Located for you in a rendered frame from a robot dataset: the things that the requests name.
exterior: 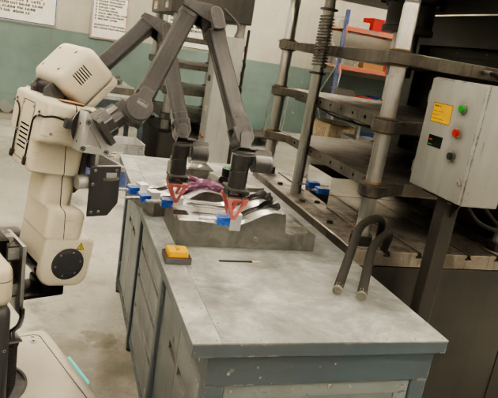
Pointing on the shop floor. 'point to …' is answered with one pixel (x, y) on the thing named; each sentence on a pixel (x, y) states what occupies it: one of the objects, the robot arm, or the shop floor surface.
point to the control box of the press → (459, 165)
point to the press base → (459, 324)
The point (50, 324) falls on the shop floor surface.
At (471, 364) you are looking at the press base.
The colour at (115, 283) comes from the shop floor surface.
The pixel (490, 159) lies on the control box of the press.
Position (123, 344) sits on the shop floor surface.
